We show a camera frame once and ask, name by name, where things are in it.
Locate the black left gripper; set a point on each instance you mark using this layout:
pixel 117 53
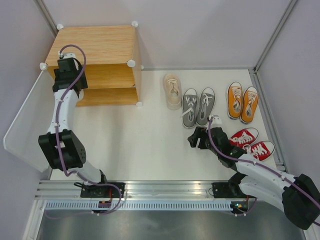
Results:
pixel 83 81

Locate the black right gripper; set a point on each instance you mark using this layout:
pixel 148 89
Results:
pixel 199 132

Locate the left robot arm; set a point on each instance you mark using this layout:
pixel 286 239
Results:
pixel 60 145

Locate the grey sneaker right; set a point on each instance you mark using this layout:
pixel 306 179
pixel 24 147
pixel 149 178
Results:
pixel 206 105

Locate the red sneaker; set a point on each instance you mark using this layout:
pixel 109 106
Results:
pixel 246 136
pixel 261 150

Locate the orange sneaker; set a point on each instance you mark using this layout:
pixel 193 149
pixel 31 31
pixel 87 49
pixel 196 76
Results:
pixel 234 98
pixel 250 103

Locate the orange sneaker left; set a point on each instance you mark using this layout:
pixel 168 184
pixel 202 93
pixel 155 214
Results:
pixel 234 98

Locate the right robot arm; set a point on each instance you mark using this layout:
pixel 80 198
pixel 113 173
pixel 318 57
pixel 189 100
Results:
pixel 296 196

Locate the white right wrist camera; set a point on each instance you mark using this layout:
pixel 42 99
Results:
pixel 215 120

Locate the translucent cabinet door panel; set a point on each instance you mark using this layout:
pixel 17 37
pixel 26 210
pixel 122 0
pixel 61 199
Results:
pixel 32 120

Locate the grey sneaker left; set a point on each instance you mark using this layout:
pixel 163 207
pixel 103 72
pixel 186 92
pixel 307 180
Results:
pixel 189 105

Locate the red sneaker upper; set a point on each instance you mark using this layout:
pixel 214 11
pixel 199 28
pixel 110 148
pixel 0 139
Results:
pixel 246 136

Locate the orange sneaker right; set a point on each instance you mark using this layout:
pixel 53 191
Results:
pixel 250 103

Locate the grey sneaker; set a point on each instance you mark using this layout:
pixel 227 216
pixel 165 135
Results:
pixel 189 105
pixel 206 105

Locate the white slotted cable duct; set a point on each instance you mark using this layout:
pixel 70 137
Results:
pixel 95 205

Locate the red sneaker lower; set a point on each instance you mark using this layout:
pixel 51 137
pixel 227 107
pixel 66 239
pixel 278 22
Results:
pixel 261 150

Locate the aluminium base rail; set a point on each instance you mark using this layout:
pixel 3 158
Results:
pixel 140 190

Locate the wooden shoe cabinet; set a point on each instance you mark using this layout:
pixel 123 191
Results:
pixel 112 60

